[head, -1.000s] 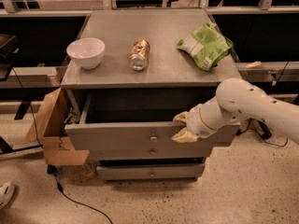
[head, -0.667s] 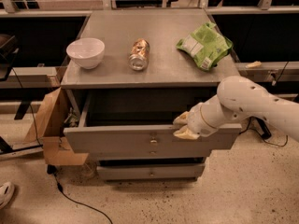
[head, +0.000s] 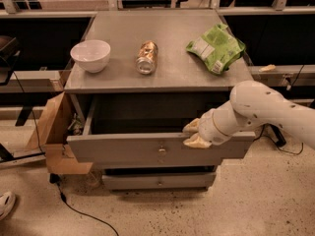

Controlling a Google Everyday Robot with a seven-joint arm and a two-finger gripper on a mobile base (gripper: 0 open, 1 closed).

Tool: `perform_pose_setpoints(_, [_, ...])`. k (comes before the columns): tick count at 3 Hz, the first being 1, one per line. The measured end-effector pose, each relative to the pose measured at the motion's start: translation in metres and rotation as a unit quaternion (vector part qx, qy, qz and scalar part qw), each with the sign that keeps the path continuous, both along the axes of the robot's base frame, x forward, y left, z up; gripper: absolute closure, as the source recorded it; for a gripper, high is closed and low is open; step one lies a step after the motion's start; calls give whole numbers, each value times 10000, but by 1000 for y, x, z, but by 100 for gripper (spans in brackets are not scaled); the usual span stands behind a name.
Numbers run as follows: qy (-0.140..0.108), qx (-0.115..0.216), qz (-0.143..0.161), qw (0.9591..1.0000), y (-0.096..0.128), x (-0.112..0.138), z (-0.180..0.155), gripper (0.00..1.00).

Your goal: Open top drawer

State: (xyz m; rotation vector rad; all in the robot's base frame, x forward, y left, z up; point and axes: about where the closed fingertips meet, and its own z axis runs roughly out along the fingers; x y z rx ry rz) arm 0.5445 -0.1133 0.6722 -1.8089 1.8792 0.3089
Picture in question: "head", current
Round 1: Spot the black floor cable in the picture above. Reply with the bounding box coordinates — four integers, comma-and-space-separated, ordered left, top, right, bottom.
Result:
48, 173, 120, 236

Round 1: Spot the green snack bag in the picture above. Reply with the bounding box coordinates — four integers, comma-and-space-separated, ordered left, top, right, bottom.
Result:
186, 23, 246, 76

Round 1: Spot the brown cardboard box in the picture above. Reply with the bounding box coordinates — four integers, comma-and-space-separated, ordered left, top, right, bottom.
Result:
26, 92, 93, 175

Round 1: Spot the white ceramic bowl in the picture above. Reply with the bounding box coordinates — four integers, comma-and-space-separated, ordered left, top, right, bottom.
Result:
70, 39, 111, 73

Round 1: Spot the grey drawer cabinet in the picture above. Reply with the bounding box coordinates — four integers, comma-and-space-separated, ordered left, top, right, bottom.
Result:
65, 10, 251, 179

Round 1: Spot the grey top drawer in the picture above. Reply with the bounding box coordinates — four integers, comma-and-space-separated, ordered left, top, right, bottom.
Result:
67, 93, 255, 169

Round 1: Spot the grey bottom drawer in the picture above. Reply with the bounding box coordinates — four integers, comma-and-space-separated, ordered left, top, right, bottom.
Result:
102, 172, 216, 190

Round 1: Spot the black power adapter cable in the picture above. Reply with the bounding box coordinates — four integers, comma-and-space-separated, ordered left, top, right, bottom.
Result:
254, 123, 305, 156

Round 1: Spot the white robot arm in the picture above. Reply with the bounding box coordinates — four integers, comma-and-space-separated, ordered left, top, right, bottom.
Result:
183, 81, 315, 148

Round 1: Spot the metal drink can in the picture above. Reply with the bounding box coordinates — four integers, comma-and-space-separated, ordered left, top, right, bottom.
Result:
136, 41, 158, 75

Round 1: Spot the grey drawer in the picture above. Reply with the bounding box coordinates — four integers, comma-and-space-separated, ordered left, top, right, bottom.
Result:
102, 172, 216, 190
67, 93, 255, 169

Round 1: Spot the white shoe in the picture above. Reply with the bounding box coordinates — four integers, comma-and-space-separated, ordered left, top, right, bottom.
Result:
0, 192, 16, 220

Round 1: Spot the yellow foam scrap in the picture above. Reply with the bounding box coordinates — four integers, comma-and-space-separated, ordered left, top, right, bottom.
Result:
259, 64, 276, 73

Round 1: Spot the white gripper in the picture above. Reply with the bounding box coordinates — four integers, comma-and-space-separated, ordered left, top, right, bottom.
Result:
182, 110, 223, 148

